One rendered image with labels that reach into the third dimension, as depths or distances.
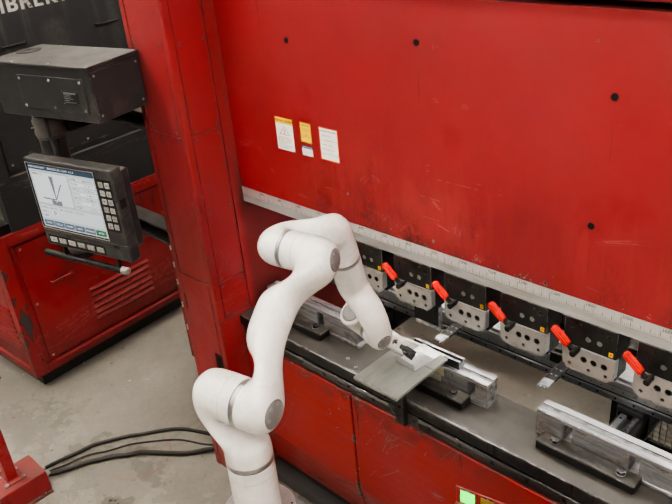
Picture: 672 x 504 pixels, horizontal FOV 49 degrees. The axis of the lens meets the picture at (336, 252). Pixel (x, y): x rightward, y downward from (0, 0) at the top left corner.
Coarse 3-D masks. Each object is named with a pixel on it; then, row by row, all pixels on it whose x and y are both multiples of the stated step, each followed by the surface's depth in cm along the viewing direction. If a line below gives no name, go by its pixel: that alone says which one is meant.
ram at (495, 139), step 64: (256, 0) 236; (320, 0) 217; (384, 0) 200; (448, 0) 186; (512, 0) 176; (576, 0) 169; (256, 64) 248; (320, 64) 227; (384, 64) 209; (448, 64) 194; (512, 64) 181; (576, 64) 169; (640, 64) 159; (256, 128) 262; (384, 128) 219; (448, 128) 202; (512, 128) 188; (576, 128) 176; (640, 128) 165; (320, 192) 251; (384, 192) 230; (448, 192) 211; (512, 192) 196; (576, 192) 182; (640, 192) 171; (512, 256) 204; (576, 256) 190; (640, 256) 177
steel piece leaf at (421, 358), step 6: (420, 354) 246; (426, 354) 245; (396, 360) 244; (402, 360) 241; (408, 360) 243; (414, 360) 243; (420, 360) 243; (426, 360) 243; (408, 366) 240; (414, 366) 240; (420, 366) 240
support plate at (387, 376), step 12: (384, 360) 245; (432, 360) 243; (444, 360) 242; (360, 372) 240; (372, 372) 240; (384, 372) 239; (396, 372) 239; (408, 372) 238; (420, 372) 238; (432, 372) 238; (372, 384) 234; (384, 384) 234; (396, 384) 233; (408, 384) 233; (396, 396) 228
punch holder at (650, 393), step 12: (648, 348) 185; (660, 348) 183; (648, 360) 187; (660, 360) 184; (648, 372) 188; (660, 372) 186; (636, 384) 192; (660, 384) 187; (648, 396) 191; (660, 396) 188
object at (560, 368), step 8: (560, 344) 239; (552, 352) 238; (560, 352) 237; (552, 360) 239; (560, 360) 237; (560, 368) 233; (568, 368) 233; (552, 376) 230; (560, 376) 230; (544, 384) 227; (552, 384) 227
